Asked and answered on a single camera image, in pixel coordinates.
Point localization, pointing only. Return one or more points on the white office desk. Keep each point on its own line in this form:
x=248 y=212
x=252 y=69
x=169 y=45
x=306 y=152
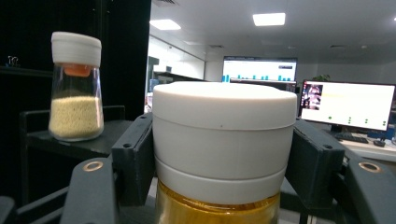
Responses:
x=373 y=152

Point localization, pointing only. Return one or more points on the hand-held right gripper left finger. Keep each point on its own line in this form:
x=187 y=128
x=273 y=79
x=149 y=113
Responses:
x=134 y=161

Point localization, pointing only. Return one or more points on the black metal rack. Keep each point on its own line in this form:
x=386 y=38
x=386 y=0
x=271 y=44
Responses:
x=93 y=143

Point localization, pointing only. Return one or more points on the large wall display screen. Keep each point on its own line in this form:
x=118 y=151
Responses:
x=258 y=68

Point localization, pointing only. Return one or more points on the yellow granule spice jar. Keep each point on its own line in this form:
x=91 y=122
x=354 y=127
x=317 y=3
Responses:
x=76 y=115

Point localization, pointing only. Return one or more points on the black curtain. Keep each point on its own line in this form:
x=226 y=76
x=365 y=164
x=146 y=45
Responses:
x=124 y=46

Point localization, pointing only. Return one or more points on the black computer monitor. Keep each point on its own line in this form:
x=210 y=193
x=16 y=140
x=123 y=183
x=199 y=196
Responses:
x=348 y=105

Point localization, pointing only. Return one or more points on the orange powder spice jar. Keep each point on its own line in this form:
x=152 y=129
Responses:
x=224 y=140

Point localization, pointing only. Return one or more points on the black keyboard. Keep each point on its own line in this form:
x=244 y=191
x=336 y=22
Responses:
x=351 y=137

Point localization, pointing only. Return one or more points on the black computer mouse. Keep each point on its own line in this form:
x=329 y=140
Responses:
x=379 y=143

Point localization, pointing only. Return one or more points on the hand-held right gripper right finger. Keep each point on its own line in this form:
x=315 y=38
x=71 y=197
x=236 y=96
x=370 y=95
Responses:
x=314 y=165

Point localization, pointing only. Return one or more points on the rectangular ceiling light panel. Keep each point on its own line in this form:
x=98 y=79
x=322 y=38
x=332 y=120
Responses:
x=269 y=19
x=165 y=24

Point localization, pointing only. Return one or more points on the green potted plant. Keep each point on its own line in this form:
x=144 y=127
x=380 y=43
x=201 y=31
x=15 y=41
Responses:
x=322 y=77

